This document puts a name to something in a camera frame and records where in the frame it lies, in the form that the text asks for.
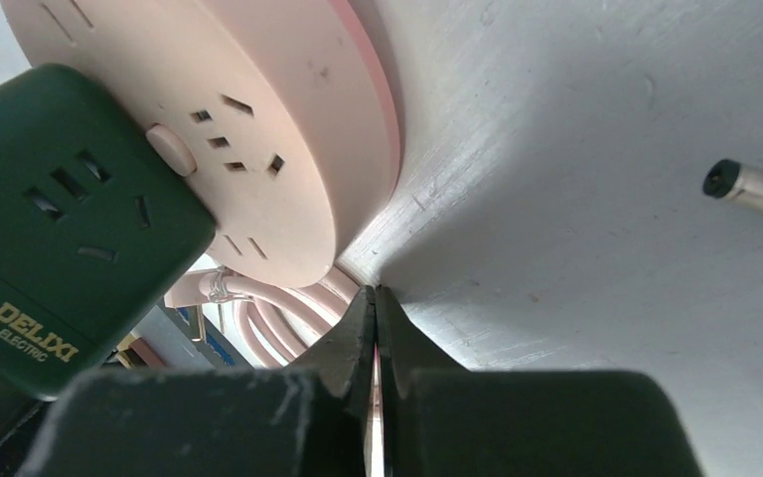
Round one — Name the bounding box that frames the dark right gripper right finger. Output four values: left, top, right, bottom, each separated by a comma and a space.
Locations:
376, 286, 701, 476

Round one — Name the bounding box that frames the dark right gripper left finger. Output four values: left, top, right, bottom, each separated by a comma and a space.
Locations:
19, 286, 376, 476

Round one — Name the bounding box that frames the dark green cube socket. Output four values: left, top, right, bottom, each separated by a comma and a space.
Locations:
0, 65, 216, 400

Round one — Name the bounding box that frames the round pink socket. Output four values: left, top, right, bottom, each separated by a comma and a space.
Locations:
2, 1, 401, 288

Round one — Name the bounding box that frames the pink coiled cable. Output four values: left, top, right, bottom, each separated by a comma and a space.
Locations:
164, 266, 382, 477

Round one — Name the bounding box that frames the thin black cable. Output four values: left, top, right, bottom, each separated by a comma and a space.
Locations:
702, 158, 763, 239

